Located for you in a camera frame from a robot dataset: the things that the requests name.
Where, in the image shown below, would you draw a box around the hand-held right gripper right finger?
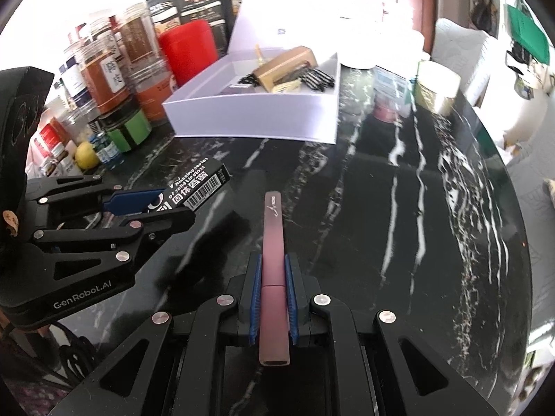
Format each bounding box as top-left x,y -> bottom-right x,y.
284,253 -> 501,416

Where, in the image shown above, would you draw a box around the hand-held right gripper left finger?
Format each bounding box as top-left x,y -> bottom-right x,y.
45,253 -> 263,416

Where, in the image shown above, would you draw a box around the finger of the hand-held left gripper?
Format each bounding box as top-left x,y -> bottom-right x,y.
27,175 -> 168,217
34,206 -> 196,253

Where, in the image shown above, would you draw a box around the long pink box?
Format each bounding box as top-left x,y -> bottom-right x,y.
259,191 -> 290,365

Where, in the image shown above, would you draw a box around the small black printed box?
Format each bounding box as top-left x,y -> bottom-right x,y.
167,156 -> 232,214

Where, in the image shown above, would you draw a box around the white gift box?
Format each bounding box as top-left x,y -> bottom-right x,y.
162,0 -> 339,145

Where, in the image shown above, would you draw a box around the gold windowed box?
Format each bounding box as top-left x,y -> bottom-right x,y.
253,47 -> 317,93

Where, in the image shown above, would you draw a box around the black white checked scrunchie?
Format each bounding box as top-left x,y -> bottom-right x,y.
299,67 -> 336,93

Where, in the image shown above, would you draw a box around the small blue bottles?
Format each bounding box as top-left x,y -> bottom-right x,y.
93,132 -> 126,170

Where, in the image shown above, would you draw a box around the yellow lemon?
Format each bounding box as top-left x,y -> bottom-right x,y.
75,141 -> 101,170

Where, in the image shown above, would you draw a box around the green label jar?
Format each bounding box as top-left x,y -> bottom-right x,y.
97,106 -> 152,153

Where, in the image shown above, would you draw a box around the cluster of clear spice jars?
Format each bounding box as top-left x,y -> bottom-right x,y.
56,2 -> 178,126

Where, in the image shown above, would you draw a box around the red canister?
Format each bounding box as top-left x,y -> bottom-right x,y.
158,19 -> 220,89

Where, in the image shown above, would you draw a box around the black printed pouch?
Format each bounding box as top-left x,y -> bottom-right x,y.
145,0 -> 237,57

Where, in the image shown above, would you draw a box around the floral patterned garment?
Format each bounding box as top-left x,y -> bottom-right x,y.
0,333 -> 66,416

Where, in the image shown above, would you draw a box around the clear tape roll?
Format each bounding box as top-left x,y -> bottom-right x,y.
412,61 -> 461,117

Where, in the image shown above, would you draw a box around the white cooker pot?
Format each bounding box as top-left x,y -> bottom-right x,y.
342,26 -> 423,70

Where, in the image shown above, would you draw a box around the narrow grey covered chair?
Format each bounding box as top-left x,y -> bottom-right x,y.
434,17 -> 499,105

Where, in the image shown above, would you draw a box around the dark handbag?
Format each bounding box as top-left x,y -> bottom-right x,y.
470,0 -> 497,35

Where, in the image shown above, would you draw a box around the large green tote bag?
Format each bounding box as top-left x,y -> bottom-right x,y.
507,4 -> 551,66

